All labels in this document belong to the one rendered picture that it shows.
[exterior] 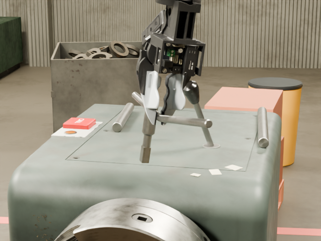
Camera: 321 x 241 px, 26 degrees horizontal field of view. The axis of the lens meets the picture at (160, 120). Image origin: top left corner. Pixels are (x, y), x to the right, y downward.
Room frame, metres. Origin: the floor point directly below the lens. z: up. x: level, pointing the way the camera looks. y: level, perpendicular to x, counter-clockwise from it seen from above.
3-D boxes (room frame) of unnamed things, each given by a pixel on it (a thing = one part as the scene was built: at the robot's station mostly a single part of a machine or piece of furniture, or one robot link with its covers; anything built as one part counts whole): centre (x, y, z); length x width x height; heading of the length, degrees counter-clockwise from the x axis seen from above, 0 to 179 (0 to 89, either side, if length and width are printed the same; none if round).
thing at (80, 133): (1.50, 0.18, 1.23); 0.13 x 0.08 x 0.06; 168
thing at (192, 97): (1.30, -0.06, 1.38); 0.04 x 0.03 x 0.05; 168
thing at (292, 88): (5.25, -0.88, 0.32); 0.42 x 0.40 x 0.63; 82
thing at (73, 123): (1.53, 0.18, 1.26); 0.06 x 0.06 x 0.02; 78
